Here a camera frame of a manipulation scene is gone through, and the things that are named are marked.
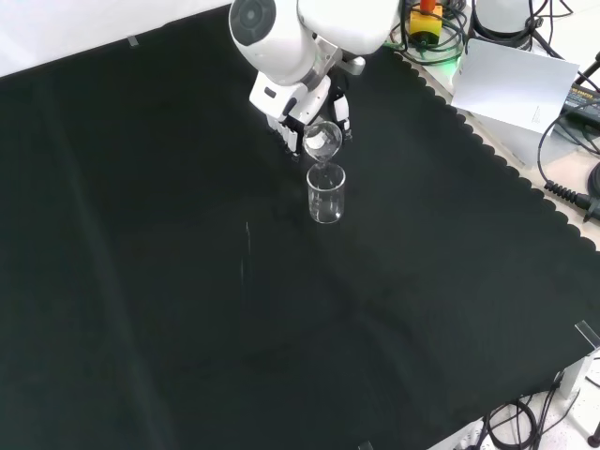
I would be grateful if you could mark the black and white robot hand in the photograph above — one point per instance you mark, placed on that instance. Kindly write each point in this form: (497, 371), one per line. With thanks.
(281, 100)

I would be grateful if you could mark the clear glass beaker with water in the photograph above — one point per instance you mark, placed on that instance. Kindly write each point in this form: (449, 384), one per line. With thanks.
(323, 140)

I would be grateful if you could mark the clear glass beaker with markings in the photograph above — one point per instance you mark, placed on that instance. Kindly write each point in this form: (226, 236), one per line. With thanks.
(326, 197)

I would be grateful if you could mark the clear cloth clip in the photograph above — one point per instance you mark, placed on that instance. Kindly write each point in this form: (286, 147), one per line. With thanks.
(588, 334)
(365, 445)
(133, 42)

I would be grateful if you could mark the yellow stop button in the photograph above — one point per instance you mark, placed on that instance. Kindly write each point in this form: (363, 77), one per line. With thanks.
(425, 21)

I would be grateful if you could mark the black bench cloth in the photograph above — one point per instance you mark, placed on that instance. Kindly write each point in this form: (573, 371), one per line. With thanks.
(187, 258)

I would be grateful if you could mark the white cylinder with black base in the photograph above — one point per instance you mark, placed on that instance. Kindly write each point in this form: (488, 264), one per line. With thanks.
(504, 16)

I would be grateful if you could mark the grey metal box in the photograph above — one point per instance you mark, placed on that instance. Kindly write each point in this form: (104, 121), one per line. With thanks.
(553, 150)

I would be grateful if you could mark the black power adapter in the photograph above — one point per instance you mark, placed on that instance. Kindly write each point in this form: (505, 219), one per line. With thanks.
(583, 100)

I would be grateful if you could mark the black tripod leg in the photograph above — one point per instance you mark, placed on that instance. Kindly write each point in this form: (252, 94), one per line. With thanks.
(588, 70)

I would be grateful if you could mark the grey metal bench leg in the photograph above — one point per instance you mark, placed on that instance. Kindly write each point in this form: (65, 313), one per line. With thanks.
(574, 375)

